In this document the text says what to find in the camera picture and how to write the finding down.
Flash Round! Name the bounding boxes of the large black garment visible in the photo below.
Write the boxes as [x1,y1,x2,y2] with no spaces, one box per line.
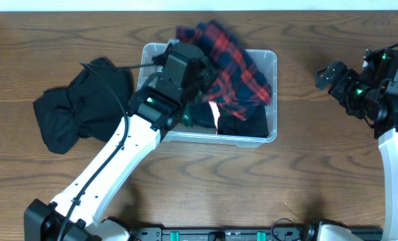
[33,58,133,154]

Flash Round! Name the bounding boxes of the pink printed shirt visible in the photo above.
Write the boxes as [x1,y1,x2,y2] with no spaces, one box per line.
[209,101,220,129]

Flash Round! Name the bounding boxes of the black garment with tape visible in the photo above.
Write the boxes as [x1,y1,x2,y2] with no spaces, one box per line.
[217,106,269,138]

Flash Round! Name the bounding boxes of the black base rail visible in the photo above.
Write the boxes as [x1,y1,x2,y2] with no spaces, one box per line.
[128,218,383,241]

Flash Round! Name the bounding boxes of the red navy plaid shirt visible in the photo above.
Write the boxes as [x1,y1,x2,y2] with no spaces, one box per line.
[176,20,272,121]

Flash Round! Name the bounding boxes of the dark navy garment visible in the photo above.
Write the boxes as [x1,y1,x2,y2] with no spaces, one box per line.
[189,102,215,128]

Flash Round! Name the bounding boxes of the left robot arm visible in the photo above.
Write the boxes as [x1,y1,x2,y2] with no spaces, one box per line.
[23,39,216,240]

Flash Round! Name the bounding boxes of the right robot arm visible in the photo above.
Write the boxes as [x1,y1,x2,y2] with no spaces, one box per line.
[315,47,398,240]

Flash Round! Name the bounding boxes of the dark green cloth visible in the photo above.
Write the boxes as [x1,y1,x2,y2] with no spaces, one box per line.
[181,112,194,127]

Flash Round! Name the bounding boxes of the clear plastic storage bin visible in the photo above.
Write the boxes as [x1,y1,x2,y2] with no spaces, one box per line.
[136,42,278,148]

